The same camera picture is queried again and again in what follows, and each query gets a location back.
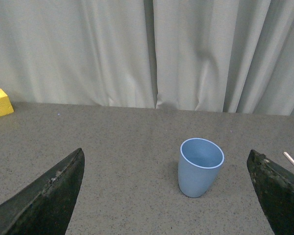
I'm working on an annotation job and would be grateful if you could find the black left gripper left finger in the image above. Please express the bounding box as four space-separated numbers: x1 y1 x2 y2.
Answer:
0 148 85 235

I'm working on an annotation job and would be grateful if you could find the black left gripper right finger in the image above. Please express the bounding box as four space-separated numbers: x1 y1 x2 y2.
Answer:
246 149 294 235

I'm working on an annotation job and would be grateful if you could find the blue plastic cup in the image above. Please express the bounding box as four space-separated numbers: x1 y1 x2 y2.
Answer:
178 138 225 198

